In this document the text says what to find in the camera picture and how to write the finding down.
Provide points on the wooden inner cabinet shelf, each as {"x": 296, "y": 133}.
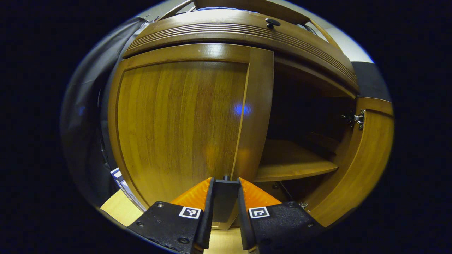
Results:
{"x": 293, "y": 162}

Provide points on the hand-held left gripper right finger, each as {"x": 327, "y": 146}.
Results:
{"x": 243, "y": 229}

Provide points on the wooden cabinet drawer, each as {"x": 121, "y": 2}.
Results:
{"x": 212, "y": 23}

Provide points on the blue and white box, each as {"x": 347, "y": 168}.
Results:
{"x": 122, "y": 183}

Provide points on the wooden double-door shoe cabinet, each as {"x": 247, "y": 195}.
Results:
{"x": 310, "y": 73}

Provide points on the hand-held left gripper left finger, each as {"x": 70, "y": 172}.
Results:
{"x": 208, "y": 225}

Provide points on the black round drawer knob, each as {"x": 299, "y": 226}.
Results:
{"x": 272, "y": 23}

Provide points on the metal door hinge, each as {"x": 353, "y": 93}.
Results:
{"x": 303, "y": 205}
{"x": 359, "y": 118}

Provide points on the wooden shoe cabinet door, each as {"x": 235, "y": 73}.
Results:
{"x": 176, "y": 123}
{"x": 363, "y": 165}

